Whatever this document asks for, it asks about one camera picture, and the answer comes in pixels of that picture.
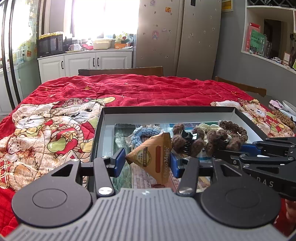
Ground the brown fuzzy claw clip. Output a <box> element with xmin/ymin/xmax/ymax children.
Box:
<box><xmin>204</xmin><ymin>129</ymin><xmax>243</xmax><ymax>156</ymax></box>
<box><xmin>171</xmin><ymin>123</ymin><xmax>205</xmax><ymax>157</ymax></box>

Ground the cream crochet scrunchie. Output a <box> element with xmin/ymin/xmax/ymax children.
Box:
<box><xmin>197</xmin><ymin>123</ymin><xmax>220</xmax><ymax>133</ymax></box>

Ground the blue crochet scrunchie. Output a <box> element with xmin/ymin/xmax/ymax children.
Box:
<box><xmin>130</xmin><ymin>124</ymin><xmax>163</xmax><ymax>150</ymax></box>

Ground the brown Choco Magic pyramid packet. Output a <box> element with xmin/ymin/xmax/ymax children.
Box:
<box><xmin>125</xmin><ymin>132</ymin><xmax>171</xmax><ymax>185</ymax></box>

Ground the dark brown braided scrunchie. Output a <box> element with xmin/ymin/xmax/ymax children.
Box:
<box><xmin>218</xmin><ymin>120</ymin><xmax>248</xmax><ymax>143</ymax></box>

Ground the brown beaded coaster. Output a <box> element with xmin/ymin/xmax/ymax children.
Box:
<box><xmin>272</xmin><ymin>109</ymin><xmax>295</xmax><ymax>130</ymax></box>

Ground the black shallow cardboard box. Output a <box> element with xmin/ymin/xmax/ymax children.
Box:
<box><xmin>90</xmin><ymin>106</ymin><xmax>267</xmax><ymax>191</ymax></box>

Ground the wooden chair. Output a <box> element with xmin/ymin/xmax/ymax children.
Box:
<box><xmin>78</xmin><ymin>66</ymin><xmax>164</xmax><ymax>77</ymax></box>
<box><xmin>215</xmin><ymin>76</ymin><xmax>267</xmax><ymax>97</ymax></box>

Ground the red quilted bear blanket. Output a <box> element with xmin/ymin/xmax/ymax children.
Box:
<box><xmin>1</xmin><ymin>74</ymin><xmax>294</xmax><ymax>236</ymax></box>

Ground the white kitchen cabinet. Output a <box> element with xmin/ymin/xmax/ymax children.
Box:
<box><xmin>38</xmin><ymin>48</ymin><xmax>133</xmax><ymax>83</ymax></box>

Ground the steel double-door refrigerator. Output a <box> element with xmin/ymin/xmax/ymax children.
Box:
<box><xmin>133</xmin><ymin>0</ymin><xmax>222</xmax><ymax>80</ymax></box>

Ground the black microwave oven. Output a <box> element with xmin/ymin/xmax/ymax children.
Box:
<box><xmin>37</xmin><ymin>34</ymin><xmax>64</xmax><ymax>57</ymax></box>

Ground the wall shelf with items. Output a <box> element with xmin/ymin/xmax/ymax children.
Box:
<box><xmin>241</xmin><ymin>1</ymin><xmax>295</xmax><ymax>74</ymax></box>

